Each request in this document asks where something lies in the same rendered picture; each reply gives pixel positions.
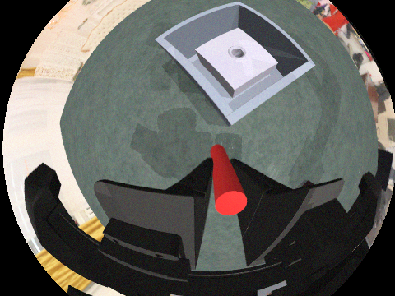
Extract red peg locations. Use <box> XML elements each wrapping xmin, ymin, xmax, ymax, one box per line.
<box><xmin>210</xmin><ymin>144</ymin><xmax>247</xmax><ymax>216</ymax></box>

